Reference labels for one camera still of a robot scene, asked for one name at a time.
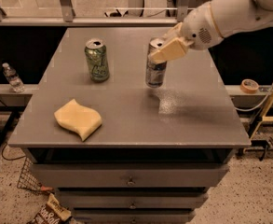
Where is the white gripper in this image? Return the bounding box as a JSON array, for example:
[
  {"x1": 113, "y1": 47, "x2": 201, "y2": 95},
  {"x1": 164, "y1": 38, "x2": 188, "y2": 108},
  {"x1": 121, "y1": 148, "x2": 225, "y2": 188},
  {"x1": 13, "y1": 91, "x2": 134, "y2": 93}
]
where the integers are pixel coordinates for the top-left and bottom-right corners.
[{"x1": 148, "y1": 2, "x2": 224, "y2": 63}]

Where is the silver blue redbull can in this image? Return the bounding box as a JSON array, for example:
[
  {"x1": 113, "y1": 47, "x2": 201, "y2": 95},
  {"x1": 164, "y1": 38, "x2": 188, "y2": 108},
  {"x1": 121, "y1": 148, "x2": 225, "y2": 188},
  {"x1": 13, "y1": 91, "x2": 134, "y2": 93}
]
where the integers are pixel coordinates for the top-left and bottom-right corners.
[{"x1": 145, "y1": 37, "x2": 167, "y2": 88}]

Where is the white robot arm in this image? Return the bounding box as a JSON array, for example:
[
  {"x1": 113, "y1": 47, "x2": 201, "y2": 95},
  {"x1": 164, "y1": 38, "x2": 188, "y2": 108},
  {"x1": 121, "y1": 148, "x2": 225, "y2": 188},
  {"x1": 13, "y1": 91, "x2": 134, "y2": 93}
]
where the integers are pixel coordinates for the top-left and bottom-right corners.
[{"x1": 148, "y1": 0, "x2": 273, "y2": 63}]

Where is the green soda can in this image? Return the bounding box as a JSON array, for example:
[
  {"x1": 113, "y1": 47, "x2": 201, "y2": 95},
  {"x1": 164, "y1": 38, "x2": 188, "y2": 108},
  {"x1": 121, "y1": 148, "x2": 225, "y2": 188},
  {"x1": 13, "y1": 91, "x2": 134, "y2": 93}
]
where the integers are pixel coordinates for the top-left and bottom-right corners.
[{"x1": 85, "y1": 38, "x2": 109, "y2": 82}]

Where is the masking tape roll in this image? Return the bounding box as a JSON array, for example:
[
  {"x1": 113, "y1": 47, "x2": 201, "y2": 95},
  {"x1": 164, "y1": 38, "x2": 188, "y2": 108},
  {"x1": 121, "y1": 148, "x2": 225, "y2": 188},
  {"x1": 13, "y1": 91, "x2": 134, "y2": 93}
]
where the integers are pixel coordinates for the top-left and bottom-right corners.
[{"x1": 240, "y1": 79, "x2": 259, "y2": 93}]

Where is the grey drawer cabinet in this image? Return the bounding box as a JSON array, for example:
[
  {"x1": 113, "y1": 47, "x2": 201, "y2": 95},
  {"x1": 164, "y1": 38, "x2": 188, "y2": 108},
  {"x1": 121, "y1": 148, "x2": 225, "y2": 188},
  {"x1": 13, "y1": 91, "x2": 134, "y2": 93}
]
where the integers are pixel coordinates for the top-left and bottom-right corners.
[{"x1": 7, "y1": 26, "x2": 252, "y2": 224}]

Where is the yellow metal stand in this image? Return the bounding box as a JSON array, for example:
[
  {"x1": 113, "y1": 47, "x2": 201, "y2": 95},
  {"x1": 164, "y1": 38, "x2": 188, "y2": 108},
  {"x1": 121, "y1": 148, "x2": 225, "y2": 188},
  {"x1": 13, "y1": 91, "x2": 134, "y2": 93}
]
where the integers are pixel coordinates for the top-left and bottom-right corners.
[{"x1": 248, "y1": 70, "x2": 273, "y2": 154}]

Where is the yellow sponge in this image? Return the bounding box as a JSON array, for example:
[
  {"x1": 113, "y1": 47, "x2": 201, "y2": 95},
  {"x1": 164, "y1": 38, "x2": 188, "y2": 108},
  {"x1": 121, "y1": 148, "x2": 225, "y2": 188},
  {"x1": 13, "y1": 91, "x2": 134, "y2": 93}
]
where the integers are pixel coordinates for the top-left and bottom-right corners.
[{"x1": 54, "y1": 99, "x2": 102, "y2": 141}]

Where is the top grey drawer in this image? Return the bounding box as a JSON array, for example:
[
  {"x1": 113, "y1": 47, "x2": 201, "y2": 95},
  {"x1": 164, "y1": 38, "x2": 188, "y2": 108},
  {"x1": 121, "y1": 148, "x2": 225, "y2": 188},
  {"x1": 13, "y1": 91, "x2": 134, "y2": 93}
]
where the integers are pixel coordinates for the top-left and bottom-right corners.
[{"x1": 31, "y1": 163, "x2": 228, "y2": 188}]

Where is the grey drawer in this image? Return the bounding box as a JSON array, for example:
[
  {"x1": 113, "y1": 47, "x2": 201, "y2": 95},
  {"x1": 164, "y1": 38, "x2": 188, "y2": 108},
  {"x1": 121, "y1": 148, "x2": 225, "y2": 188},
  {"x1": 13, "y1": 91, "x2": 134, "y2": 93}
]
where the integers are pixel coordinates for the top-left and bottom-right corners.
[
  {"x1": 72, "y1": 209, "x2": 195, "y2": 224},
  {"x1": 31, "y1": 163, "x2": 228, "y2": 188},
  {"x1": 56, "y1": 189, "x2": 208, "y2": 209}
]

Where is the clear plastic water bottle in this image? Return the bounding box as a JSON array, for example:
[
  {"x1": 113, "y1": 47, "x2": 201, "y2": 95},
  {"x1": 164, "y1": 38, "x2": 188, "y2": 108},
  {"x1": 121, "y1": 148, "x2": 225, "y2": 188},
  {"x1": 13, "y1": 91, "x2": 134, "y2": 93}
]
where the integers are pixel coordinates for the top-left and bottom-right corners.
[{"x1": 2, "y1": 63, "x2": 25, "y2": 93}]

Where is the middle grey drawer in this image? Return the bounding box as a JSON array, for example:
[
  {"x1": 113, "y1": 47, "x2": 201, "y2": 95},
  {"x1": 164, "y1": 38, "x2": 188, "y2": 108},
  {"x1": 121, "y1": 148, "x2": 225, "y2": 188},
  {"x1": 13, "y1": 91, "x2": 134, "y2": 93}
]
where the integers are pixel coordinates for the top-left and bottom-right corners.
[{"x1": 56, "y1": 189, "x2": 208, "y2": 209}]

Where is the bottom grey drawer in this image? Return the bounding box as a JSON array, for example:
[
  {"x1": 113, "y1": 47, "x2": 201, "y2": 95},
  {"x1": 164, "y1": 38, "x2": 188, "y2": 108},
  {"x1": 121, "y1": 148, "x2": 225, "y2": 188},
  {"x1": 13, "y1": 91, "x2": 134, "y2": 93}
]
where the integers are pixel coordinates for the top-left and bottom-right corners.
[{"x1": 72, "y1": 209, "x2": 195, "y2": 224}]

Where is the brown snack bag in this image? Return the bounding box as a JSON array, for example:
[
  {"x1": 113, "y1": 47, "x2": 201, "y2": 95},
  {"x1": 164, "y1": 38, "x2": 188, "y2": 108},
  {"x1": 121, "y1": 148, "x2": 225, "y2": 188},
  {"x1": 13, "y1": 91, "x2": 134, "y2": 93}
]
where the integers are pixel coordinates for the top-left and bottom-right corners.
[{"x1": 26, "y1": 193, "x2": 72, "y2": 224}]

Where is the wire mesh basket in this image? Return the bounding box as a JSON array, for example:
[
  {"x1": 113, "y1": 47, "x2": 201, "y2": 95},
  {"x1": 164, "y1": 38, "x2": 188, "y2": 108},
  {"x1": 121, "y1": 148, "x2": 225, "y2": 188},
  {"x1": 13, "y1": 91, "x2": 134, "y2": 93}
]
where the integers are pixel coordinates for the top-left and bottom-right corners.
[{"x1": 17, "y1": 158, "x2": 53, "y2": 195}]

